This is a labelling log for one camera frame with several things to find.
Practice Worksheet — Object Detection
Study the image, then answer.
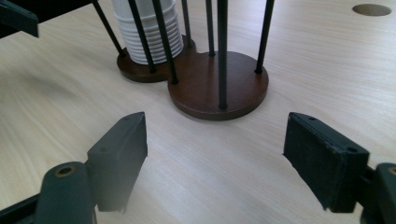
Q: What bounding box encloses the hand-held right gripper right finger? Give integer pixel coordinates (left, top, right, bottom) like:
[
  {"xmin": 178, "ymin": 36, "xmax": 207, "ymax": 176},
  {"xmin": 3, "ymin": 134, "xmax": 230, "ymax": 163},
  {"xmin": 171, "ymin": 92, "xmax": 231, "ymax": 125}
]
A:
[{"xmin": 282, "ymin": 111, "xmax": 371, "ymax": 214}]

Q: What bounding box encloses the round table cable hole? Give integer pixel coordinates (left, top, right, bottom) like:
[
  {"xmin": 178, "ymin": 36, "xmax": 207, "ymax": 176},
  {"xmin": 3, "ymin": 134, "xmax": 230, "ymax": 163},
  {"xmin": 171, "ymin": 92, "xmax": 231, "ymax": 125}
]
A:
[{"xmin": 351, "ymin": 3, "xmax": 393, "ymax": 18}]

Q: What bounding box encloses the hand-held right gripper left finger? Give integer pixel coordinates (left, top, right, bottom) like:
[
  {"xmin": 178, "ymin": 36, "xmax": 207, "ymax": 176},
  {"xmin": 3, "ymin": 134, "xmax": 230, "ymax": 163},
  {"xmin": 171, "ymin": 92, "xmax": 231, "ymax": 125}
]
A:
[{"xmin": 86, "ymin": 111, "xmax": 149, "ymax": 214}]

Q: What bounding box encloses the brown wooden cup holder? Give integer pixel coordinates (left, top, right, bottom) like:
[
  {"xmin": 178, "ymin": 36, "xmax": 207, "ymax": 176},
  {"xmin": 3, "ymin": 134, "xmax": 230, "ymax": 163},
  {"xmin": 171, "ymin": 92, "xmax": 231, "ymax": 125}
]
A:
[{"xmin": 91, "ymin": 0, "xmax": 276, "ymax": 122}]

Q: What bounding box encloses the stack of white paper cups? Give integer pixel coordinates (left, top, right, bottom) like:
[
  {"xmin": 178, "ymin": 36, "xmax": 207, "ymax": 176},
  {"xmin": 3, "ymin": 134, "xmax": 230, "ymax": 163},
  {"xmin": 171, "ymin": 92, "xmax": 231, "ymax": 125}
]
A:
[{"xmin": 110, "ymin": 0, "xmax": 185, "ymax": 66}]

